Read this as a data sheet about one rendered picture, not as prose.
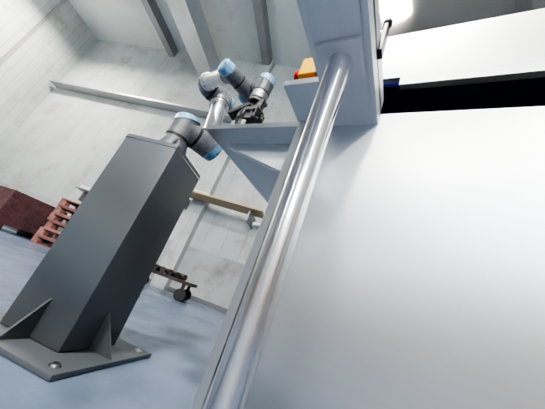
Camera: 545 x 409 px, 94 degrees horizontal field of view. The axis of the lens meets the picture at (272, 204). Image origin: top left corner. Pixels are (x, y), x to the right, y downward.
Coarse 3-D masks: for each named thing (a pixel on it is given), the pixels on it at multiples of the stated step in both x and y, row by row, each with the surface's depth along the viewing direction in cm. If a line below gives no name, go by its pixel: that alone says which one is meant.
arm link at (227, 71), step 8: (224, 64) 111; (232, 64) 113; (208, 72) 140; (216, 72) 122; (224, 72) 113; (232, 72) 113; (240, 72) 116; (200, 80) 139; (208, 80) 131; (216, 80) 124; (224, 80) 118; (232, 80) 115; (240, 80) 116; (200, 88) 144; (208, 88) 142
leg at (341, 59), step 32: (320, 64) 55; (352, 64) 53; (320, 96) 47; (320, 128) 44; (320, 160) 43; (288, 192) 40; (288, 224) 38; (256, 256) 37; (288, 256) 37; (256, 288) 34; (256, 320) 33; (224, 352) 32; (256, 352) 32; (224, 384) 30
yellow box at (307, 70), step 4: (304, 60) 77; (308, 60) 76; (312, 60) 75; (304, 64) 76; (308, 64) 75; (312, 64) 74; (300, 68) 76; (304, 68) 75; (308, 68) 74; (312, 68) 73; (300, 72) 75; (304, 72) 74; (308, 72) 73; (312, 72) 73; (300, 76) 75; (304, 76) 75; (308, 76) 74; (312, 76) 74; (316, 76) 73
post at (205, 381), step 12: (300, 132) 76; (288, 156) 73; (288, 168) 71; (276, 192) 69; (264, 216) 67; (264, 228) 65; (252, 252) 63; (252, 264) 61; (240, 288) 59; (228, 312) 58; (228, 324) 56; (216, 348) 55; (216, 360) 54; (204, 372) 53; (204, 384) 52; (204, 396) 51; (192, 408) 51
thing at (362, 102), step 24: (312, 0) 46; (336, 0) 45; (360, 0) 43; (312, 24) 50; (336, 24) 48; (360, 24) 47; (384, 24) 57; (312, 48) 54; (384, 48) 56; (360, 96) 60; (336, 120) 70; (360, 120) 67
